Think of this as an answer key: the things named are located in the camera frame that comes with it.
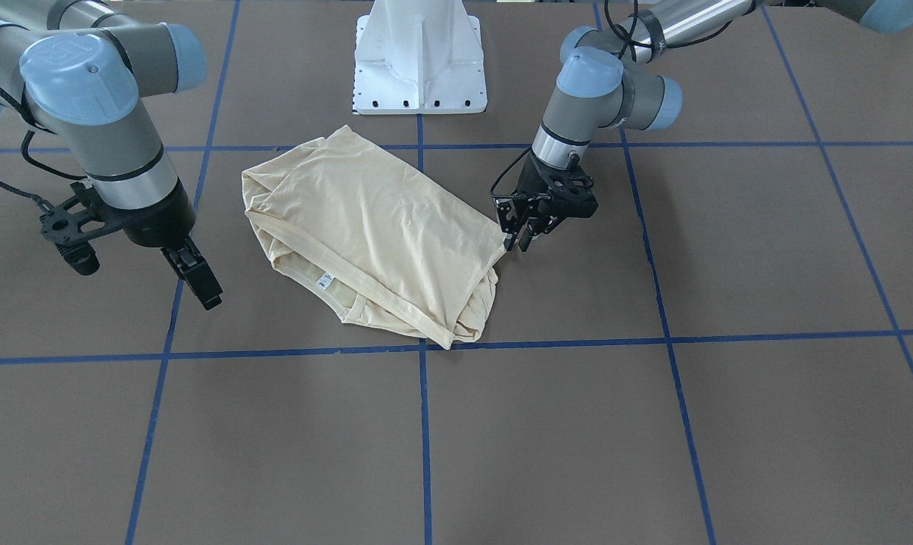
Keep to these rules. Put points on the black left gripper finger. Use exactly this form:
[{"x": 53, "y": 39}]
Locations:
[
  {"x": 535, "y": 226},
  {"x": 510, "y": 221}
]

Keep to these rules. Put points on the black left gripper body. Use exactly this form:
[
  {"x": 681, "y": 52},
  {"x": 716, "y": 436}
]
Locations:
[{"x": 534, "y": 182}]

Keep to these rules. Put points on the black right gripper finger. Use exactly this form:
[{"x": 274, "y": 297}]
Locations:
[{"x": 193, "y": 269}]

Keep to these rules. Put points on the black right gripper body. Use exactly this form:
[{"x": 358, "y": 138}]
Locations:
[{"x": 156, "y": 222}]

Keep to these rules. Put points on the beige long-sleeve printed shirt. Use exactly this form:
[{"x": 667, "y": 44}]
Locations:
[{"x": 382, "y": 244}]

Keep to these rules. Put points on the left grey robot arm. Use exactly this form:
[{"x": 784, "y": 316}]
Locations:
[{"x": 603, "y": 83}]

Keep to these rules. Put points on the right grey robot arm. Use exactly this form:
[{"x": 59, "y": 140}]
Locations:
[{"x": 80, "y": 70}]

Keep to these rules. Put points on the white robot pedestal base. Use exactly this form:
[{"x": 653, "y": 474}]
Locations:
[{"x": 419, "y": 57}]

